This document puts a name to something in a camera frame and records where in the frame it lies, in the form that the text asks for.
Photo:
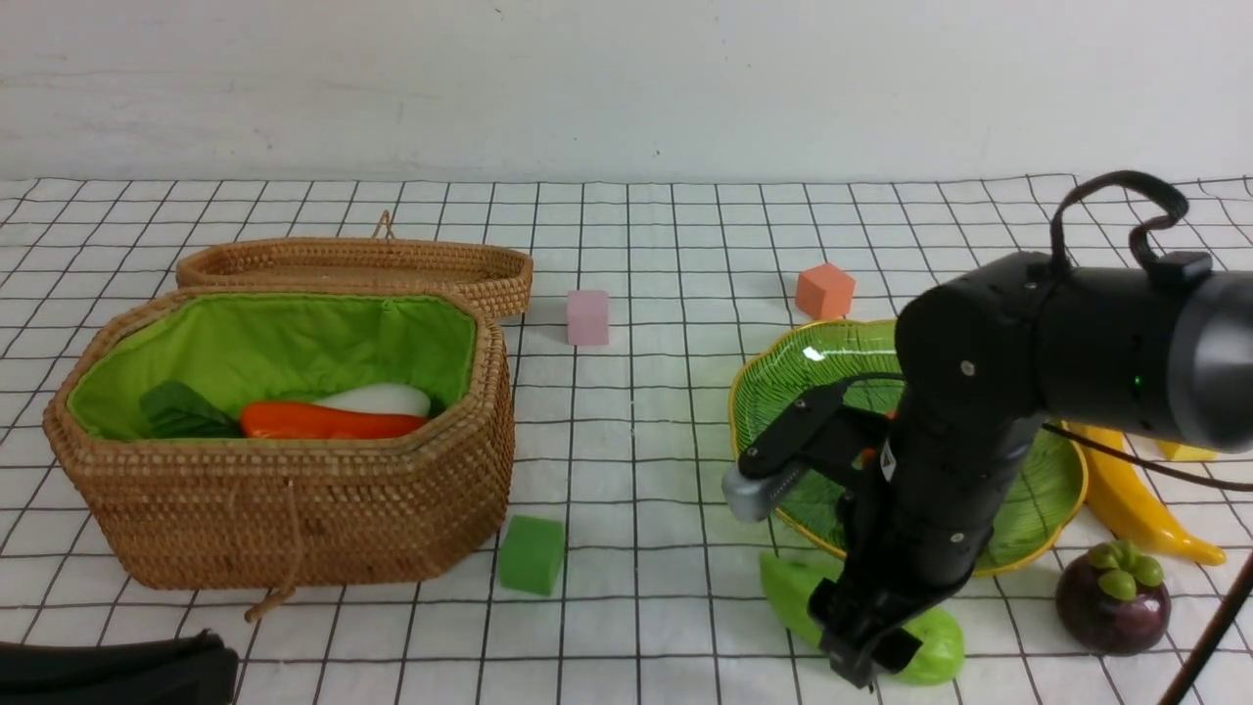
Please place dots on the yellow foam cube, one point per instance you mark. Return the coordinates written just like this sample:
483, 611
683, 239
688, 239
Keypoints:
1185, 454

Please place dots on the woven rattan basket lid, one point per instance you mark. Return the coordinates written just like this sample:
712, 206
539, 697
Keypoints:
497, 280

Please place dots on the green glass leaf plate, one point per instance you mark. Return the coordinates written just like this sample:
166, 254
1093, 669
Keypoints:
1049, 492

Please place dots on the purple mangosteen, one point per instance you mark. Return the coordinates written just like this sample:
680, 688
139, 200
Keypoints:
1113, 600

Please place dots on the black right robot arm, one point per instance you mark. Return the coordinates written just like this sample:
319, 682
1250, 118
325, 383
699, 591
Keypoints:
987, 359

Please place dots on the green bitter gourd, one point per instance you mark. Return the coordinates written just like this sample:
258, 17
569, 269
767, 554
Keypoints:
789, 583

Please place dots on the yellow banana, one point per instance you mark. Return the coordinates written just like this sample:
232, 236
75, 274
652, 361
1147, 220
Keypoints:
1126, 505

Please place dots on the orange carrot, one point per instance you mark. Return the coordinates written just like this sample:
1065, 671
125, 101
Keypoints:
299, 420

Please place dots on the white radish with leaves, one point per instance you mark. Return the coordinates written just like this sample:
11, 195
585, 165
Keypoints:
382, 399

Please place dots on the woven rattan basket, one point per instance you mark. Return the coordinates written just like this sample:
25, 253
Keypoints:
282, 514

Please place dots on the pink foam block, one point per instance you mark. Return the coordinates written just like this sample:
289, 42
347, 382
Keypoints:
588, 318

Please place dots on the green basket lining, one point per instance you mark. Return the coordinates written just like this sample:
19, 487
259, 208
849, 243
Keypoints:
190, 373

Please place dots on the white grid tablecloth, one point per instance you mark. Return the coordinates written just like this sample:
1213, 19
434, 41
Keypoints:
625, 444

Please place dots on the orange persimmon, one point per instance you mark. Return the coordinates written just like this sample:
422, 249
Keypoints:
868, 456

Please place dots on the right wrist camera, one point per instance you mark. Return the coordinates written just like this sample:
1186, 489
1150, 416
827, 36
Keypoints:
773, 470

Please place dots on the orange foam cube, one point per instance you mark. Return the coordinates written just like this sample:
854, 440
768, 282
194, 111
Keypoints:
825, 292

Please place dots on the green foam cube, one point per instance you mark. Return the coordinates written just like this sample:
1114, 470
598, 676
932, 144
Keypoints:
531, 555

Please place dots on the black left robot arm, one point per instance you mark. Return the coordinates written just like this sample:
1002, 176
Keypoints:
197, 669

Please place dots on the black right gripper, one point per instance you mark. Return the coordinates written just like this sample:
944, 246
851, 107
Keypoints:
896, 567

